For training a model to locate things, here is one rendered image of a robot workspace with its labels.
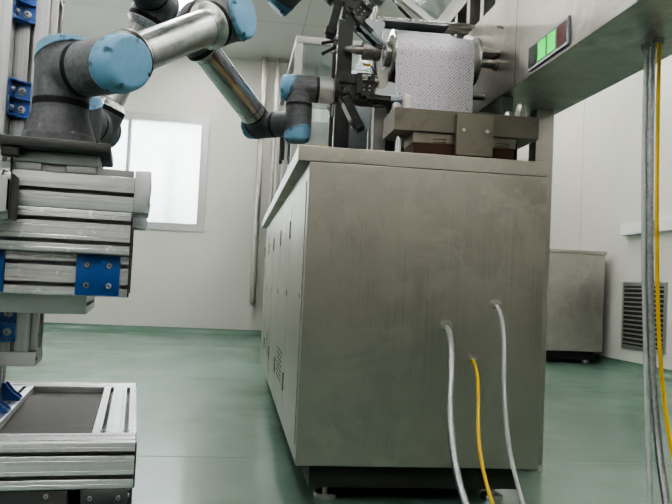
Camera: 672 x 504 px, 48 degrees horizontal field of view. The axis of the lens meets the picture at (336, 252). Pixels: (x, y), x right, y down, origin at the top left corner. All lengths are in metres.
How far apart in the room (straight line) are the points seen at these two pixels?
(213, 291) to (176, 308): 0.40
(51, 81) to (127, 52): 0.19
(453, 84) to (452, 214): 0.49
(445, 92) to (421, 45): 0.15
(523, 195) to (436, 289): 0.34
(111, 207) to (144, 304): 6.13
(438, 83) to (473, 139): 0.30
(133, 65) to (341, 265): 0.70
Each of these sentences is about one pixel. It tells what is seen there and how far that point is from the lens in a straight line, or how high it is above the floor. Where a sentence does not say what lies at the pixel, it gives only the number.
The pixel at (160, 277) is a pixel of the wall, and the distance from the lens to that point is 7.75.
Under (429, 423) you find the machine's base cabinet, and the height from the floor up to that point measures 0.21.
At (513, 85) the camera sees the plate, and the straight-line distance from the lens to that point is 2.28.
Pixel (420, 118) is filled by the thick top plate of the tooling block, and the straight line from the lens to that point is 2.06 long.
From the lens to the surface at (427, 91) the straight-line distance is 2.29.
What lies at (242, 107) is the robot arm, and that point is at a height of 1.04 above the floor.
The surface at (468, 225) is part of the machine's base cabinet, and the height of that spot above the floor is 0.72.
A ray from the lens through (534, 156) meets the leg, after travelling 2.51.
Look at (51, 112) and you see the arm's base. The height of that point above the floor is 0.88.
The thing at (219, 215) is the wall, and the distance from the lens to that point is 7.74.
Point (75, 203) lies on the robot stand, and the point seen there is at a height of 0.70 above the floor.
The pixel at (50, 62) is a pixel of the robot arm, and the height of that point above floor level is 0.98.
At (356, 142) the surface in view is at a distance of 3.28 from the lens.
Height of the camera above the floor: 0.55
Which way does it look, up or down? 2 degrees up
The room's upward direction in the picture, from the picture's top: 3 degrees clockwise
